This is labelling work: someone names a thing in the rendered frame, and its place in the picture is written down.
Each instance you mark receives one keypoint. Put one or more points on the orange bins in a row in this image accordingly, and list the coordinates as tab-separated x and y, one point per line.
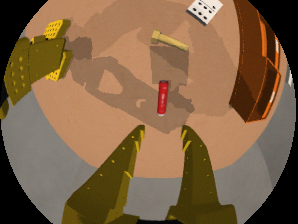
249	86

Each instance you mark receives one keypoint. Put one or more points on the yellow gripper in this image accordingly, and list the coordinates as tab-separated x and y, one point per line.
100	200

